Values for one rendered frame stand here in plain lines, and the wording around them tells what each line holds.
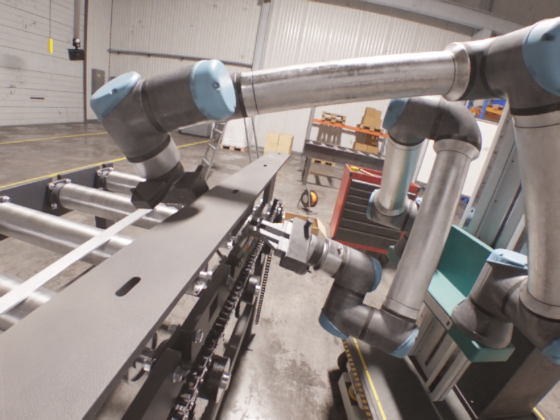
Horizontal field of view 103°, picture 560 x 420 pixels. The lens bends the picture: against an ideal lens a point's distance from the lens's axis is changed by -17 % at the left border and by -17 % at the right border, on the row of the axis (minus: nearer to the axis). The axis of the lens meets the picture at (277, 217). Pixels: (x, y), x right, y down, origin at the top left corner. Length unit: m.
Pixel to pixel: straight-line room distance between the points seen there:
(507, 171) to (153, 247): 1.23
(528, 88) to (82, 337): 0.63
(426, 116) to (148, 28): 12.73
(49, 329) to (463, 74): 0.68
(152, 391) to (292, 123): 10.43
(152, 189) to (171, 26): 12.21
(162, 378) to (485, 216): 1.23
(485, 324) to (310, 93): 0.82
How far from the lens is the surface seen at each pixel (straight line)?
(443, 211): 0.70
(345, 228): 2.83
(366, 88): 0.56
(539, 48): 0.54
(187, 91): 0.42
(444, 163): 0.74
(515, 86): 0.58
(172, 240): 0.33
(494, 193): 1.30
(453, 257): 1.29
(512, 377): 1.39
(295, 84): 0.53
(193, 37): 12.12
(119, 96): 0.45
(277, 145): 8.63
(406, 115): 0.77
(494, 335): 1.01
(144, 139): 0.48
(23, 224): 1.11
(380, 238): 2.95
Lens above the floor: 1.32
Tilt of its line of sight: 21 degrees down
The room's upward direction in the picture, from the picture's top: 11 degrees clockwise
